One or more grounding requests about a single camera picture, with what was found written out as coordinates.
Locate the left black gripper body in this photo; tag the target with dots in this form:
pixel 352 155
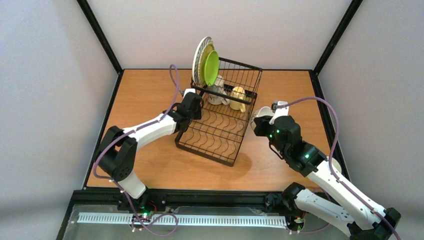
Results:
pixel 196 108

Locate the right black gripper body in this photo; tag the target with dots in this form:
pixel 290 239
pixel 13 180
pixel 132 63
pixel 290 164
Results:
pixel 260 124

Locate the tall seashell mug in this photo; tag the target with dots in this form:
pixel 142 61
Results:
pixel 218 88

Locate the black wire dish rack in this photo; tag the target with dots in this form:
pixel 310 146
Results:
pixel 220 131

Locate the yellow handled white mug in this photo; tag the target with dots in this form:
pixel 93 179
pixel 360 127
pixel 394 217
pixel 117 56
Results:
pixel 240 95

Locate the green plate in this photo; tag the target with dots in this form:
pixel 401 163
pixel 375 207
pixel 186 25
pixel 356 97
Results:
pixel 211 68

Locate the woven bamboo tray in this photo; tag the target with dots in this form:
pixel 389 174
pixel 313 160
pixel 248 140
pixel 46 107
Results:
pixel 206 50

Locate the blue striped white plate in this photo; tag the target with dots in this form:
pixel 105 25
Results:
pixel 196 59

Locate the white bowl with dark base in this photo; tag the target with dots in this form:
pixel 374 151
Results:
pixel 336 165

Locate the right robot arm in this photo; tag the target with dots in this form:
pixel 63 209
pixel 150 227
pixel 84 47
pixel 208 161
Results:
pixel 353 213

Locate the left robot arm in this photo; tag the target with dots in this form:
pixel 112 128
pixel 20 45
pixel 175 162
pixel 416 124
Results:
pixel 117 150

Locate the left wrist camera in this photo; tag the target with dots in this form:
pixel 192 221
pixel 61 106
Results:
pixel 188 90

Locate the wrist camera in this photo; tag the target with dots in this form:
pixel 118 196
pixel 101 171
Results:
pixel 279 108
pixel 188 90

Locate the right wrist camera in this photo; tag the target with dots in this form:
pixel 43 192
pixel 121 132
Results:
pixel 279 108

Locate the black aluminium base frame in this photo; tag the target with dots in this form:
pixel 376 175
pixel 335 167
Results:
pixel 155 205

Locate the right black corner post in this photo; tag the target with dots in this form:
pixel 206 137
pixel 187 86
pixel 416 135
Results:
pixel 337 35

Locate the black corner post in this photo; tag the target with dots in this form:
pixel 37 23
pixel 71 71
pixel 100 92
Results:
pixel 93 22
pixel 337 35

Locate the left black corner post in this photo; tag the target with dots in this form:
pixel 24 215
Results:
pixel 93 22

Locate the white slotted cable duct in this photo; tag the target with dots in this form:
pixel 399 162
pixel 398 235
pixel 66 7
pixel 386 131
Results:
pixel 190 220

